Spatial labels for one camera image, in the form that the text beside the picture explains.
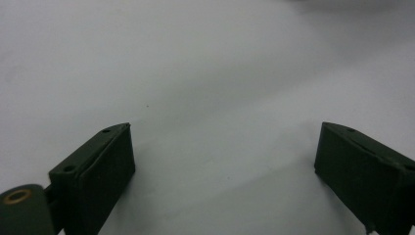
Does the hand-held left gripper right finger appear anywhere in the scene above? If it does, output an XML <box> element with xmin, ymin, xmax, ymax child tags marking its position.
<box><xmin>314</xmin><ymin>121</ymin><xmax>415</xmax><ymax>235</ymax></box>

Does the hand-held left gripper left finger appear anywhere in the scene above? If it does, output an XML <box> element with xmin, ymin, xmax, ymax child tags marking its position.
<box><xmin>48</xmin><ymin>122</ymin><xmax>136</xmax><ymax>235</ymax></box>

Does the white table mat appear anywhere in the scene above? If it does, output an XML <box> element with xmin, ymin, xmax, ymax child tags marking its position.
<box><xmin>0</xmin><ymin>0</ymin><xmax>415</xmax><ymax>235</ymax></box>

